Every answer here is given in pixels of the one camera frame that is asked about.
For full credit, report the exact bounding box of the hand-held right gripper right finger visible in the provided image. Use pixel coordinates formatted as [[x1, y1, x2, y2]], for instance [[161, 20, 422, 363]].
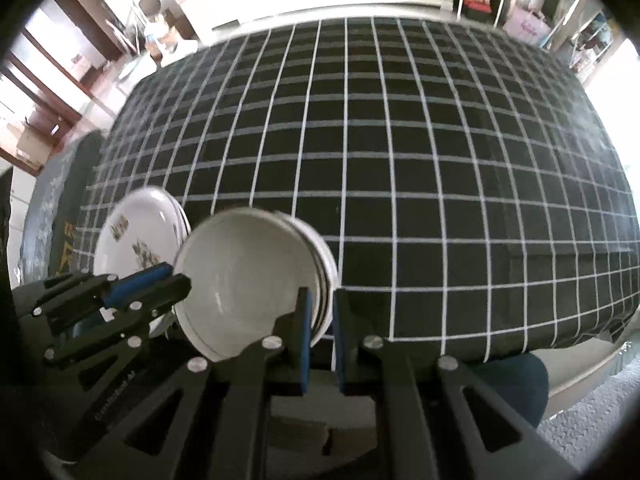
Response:
[[332, 290, 583, 480]]

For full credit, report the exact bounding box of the white plate pink flower print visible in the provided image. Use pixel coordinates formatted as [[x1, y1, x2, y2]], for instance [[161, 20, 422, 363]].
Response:
[[160, 187, 192, 241]]

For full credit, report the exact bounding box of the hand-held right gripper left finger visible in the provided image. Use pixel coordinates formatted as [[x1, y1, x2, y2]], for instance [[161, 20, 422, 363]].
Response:
[[42, 287, 315, 480]]

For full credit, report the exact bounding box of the brown wooden door frame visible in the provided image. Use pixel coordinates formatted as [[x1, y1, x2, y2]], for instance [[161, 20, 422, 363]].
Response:
[[0, 0, 126, 126]]

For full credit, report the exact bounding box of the white plate dark floral print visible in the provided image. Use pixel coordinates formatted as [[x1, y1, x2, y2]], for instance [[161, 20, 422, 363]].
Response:
[[94, 187, 191, 338]]

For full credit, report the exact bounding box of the black white checked tablecloth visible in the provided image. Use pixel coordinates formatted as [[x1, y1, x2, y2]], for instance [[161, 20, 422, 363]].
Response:
[[82, 16, 640, 363]]

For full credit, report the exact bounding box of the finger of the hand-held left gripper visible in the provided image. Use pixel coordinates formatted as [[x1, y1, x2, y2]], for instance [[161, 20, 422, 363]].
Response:
[[35, 262, 173, 331], [45, 276, 193, 371]]

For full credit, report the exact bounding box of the pink bag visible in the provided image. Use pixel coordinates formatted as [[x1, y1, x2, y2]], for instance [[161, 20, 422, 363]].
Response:
[[502, 2, 551, 46]]

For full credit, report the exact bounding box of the floor lamp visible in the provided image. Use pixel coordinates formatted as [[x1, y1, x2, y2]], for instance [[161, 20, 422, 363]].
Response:
[[105, 0, 168, 56]]

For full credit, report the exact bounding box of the white bowl red emblem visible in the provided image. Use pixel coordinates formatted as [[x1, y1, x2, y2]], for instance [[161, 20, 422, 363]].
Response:
[[272, 210, 332, 346]]

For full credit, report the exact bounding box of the plain white bowl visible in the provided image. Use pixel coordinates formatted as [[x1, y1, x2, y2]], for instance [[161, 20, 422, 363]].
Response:
[[171, 207, 321, 363], [285, 212, 341, 341]]

